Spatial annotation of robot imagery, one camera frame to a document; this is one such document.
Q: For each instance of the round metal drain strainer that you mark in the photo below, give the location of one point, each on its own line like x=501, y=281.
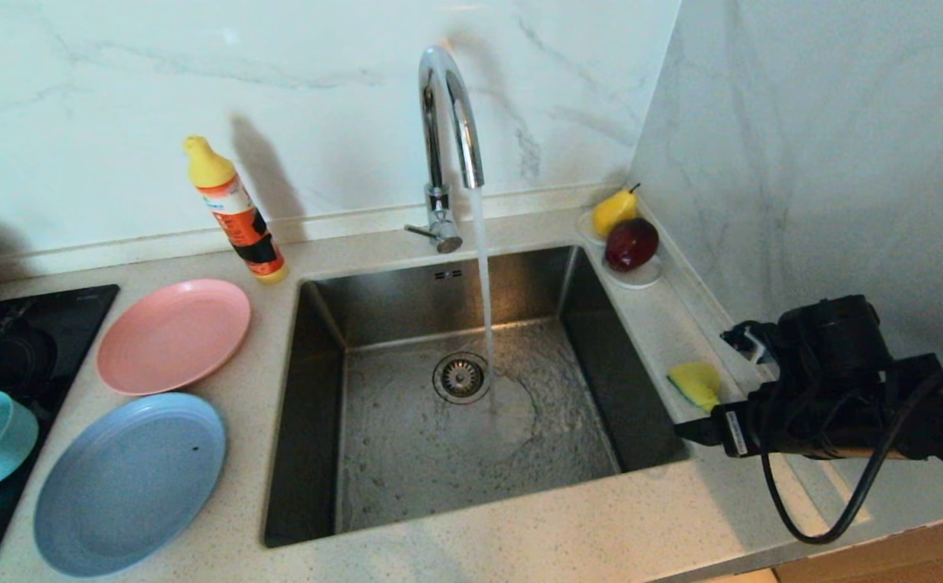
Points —
x=460, y=377

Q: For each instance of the chrome gooseneck faucet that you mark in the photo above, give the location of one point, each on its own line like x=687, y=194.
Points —
x=437, y=202

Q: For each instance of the pink plastic plate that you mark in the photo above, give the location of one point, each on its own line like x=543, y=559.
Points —
x=173, y=336

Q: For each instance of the yellow pear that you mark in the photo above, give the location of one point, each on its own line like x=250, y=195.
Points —
x=612, y=212

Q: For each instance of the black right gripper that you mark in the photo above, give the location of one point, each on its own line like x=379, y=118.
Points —
x=828, y=425

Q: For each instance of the stainless steel sink basin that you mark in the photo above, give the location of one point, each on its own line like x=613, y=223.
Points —
x=390, y=478

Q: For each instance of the yellow fish-shaped sponge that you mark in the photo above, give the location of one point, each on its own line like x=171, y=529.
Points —
x=697, y=382

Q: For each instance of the dark red apple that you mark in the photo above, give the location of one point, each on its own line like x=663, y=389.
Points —
x=631, y=244

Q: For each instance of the black glass cooktop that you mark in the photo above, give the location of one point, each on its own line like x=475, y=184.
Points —
x=58, y=324

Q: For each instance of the orange detergent bottle yellow cap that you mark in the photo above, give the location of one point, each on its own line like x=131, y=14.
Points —
x=245, y=227

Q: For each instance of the blue plastic plate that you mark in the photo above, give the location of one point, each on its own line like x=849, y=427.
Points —
x=131, y=486

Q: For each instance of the small white dish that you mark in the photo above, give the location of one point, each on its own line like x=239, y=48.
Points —
x=643, y=278

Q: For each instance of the wooden cabinet panel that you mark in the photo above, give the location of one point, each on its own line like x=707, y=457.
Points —
x=909, y=559

